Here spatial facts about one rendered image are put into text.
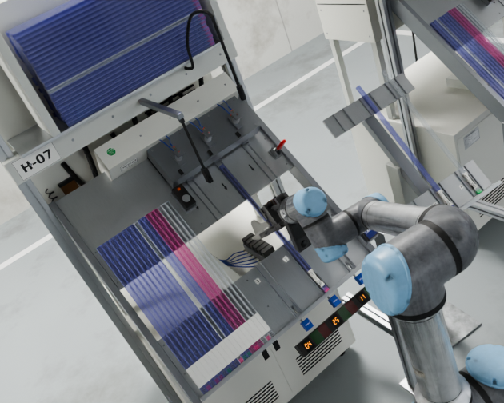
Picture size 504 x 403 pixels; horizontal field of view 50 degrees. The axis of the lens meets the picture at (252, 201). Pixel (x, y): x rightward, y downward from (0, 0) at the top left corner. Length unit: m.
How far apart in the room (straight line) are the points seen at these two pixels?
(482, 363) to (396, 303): 0.40
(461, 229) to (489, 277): 1.58
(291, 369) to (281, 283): 0.64
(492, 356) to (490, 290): 1.21
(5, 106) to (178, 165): 0.52
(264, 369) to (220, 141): 0.88
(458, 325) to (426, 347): 1.31
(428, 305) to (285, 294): 0.66
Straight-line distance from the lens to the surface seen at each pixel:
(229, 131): 1.70
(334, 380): 2.34
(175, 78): 1.70
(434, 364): 1.15
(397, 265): 0.96
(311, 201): 1.31
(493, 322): 2.42
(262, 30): 5.56
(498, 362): 1.33
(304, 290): 1.61
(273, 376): 2.13
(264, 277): 1.60
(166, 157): 1.65
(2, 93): 1.72
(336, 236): 1.34
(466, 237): 1.02
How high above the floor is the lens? 1.84
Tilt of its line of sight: 32 degrees down
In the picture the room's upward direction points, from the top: 23 degrees counter-clockwise
